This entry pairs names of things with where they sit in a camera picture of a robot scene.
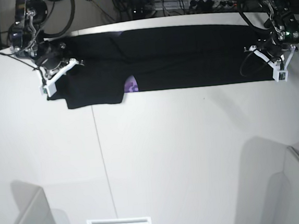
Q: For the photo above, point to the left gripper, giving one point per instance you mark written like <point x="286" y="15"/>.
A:
<point x="266" y="50"/>

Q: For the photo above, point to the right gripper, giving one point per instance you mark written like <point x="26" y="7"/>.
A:
<point x="52" y="57"/>

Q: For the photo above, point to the black T-shirt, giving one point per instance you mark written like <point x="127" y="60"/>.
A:
<point x="159" y="59"/>

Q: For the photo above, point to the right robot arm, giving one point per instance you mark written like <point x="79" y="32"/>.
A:
<point x="29" y="41"/>

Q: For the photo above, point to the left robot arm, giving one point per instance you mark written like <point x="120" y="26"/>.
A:
<point x="283" y="30"/>

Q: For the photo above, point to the white partition panel left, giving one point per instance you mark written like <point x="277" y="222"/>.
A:
<point x="20" y="220"/>

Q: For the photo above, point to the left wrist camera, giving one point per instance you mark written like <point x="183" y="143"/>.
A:
<point x="280" y="75"/>

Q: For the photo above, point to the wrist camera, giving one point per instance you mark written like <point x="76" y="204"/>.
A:
<point x="280" y="75"/>
<point x="49" y="89"/>

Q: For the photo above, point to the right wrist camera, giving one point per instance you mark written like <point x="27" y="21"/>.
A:
<point x="49" y="89"/>

